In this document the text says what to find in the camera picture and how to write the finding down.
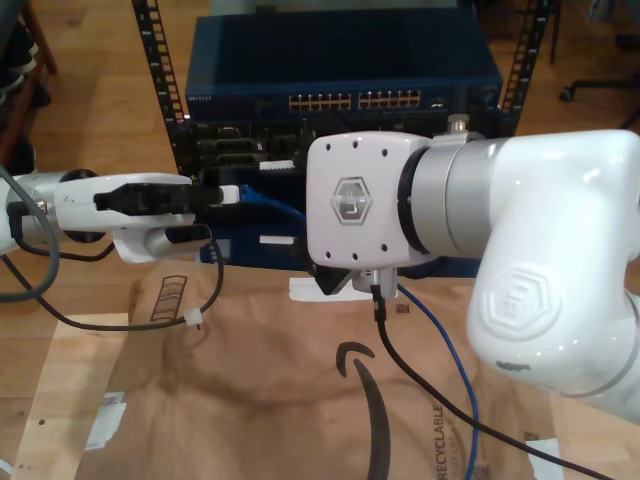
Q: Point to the blue cabinet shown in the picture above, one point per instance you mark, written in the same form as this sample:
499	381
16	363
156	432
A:
240	255

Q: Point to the black rack server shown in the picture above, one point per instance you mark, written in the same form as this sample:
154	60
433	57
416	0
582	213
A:
240	145

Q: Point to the long white tape strip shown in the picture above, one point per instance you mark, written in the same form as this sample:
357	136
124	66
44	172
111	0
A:
300	292

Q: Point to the dark navy shoe white sole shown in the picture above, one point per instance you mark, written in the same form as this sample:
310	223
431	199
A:
12	80
25	50

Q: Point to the brown paper mailer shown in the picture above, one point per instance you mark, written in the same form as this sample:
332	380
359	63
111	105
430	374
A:
225	400

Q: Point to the white tape patch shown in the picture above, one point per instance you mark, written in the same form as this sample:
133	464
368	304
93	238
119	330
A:
107	425
545	465

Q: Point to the black metal furniture leg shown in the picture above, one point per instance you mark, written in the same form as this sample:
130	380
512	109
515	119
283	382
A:
553	35

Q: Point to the black office chair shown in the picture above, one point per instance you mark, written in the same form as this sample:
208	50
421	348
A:
600	82

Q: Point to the small white paper scrap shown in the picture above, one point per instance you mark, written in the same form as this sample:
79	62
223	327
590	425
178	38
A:
7	465

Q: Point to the pale blue cloth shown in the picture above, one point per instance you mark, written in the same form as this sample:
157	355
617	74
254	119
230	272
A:
602	6

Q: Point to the black rack frame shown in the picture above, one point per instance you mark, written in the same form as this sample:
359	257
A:
177	145

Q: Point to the blue network switch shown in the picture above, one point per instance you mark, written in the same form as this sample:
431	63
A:
325	50

